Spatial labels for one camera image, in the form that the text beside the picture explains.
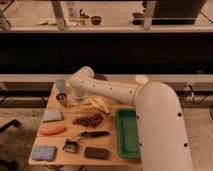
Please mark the blue cup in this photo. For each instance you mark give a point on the blue cup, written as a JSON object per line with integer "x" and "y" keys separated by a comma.
{"x": 61, "y": 85}

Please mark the orange carrot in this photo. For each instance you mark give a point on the orange carrot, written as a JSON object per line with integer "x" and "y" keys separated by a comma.
{"x": 53, "y": 131}

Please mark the purple bowl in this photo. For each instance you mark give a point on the purple bowl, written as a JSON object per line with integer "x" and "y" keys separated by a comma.
{"x": 100, "y": 77}

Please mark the black handled brush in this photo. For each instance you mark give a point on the black handled brush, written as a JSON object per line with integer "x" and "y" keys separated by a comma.
{"x": 72, "y": 144}

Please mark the yellow bananas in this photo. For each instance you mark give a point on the yellow bananas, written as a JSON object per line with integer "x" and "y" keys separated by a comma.
{"x": 99, "y": 104}

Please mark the bunch of dark grapes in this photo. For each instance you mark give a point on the bunch of dark grapes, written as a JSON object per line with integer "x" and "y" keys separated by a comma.
{"x": 89, "y": 121}

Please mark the dark bowl on shelf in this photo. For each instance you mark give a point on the dark bowl on shelf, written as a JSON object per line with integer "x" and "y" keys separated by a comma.
{"x": 96, "y": 20}

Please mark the green plastic tray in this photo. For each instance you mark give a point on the green plastic tray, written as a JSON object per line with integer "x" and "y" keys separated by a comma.
{"x": 127, "y": 134}

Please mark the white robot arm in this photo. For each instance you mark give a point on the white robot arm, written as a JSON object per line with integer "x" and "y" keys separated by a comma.
{"x": 163, "y": 138}

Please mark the grey-blue cloth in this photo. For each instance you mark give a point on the grey-blue cloth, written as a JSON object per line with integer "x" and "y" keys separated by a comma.
{"x": 52, "y": 115}

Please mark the small metal cup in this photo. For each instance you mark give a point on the small metal cup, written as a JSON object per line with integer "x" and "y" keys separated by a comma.
{"x": 62, "y": 98}

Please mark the blue sponge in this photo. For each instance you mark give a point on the blue sponge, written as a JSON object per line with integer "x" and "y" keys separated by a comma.
{"x": 44, "y": 153}

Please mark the white cup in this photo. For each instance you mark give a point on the white cup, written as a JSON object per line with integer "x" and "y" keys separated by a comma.
{"x": 141, "y": 79}

